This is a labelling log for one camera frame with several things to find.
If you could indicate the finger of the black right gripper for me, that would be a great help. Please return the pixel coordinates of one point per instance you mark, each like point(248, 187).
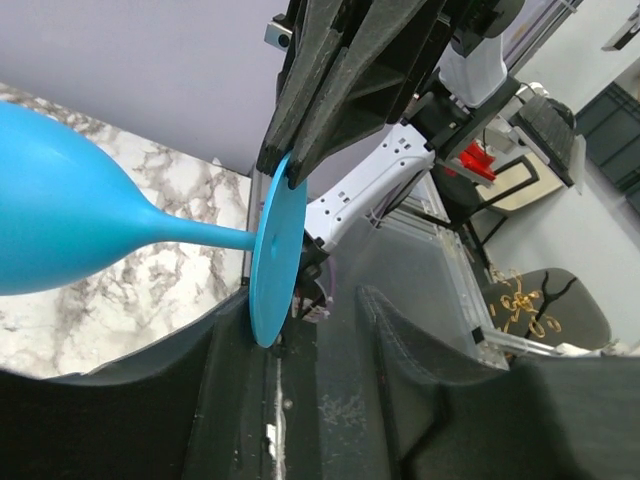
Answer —
point(315, 113)
point(406, 39)

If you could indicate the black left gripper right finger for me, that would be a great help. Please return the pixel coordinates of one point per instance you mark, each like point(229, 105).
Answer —
point(436, 413)

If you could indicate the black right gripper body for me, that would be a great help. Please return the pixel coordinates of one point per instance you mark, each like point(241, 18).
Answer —
point(471, 22)

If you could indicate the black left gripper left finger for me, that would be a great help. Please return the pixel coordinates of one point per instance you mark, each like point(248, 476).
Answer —
point(188, 406)

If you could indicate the blue plastic wine glass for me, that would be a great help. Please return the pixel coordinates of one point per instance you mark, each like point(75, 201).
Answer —
point(68, 211)

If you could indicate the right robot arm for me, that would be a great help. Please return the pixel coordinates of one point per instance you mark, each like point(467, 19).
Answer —
point(450, 107)

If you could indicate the black keyboard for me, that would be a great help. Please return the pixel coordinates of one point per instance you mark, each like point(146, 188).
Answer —
point(540, 119)

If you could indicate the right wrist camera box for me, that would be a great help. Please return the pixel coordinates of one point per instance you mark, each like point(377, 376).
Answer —
point(277, 35)

